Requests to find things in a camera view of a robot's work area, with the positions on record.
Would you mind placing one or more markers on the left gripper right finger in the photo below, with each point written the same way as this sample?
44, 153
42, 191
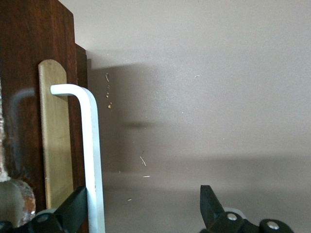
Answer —
218, 221

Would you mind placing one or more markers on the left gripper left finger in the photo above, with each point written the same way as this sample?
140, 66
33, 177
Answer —
68, 216

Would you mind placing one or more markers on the wooden drawer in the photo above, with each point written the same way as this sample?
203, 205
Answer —
29, 48

